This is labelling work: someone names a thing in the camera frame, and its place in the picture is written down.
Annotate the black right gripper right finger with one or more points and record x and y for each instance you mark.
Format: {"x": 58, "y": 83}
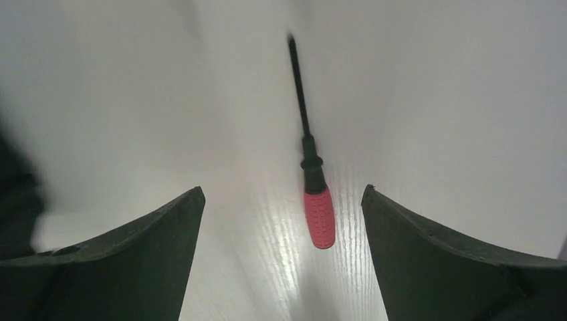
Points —
{"x": 427, "y": 271}

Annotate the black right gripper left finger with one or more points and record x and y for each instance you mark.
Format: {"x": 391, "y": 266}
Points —
{"x": 137, "y": 271}

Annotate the red handled screwdriver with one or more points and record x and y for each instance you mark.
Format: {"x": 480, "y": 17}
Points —
{"x": 318, "y": 204}

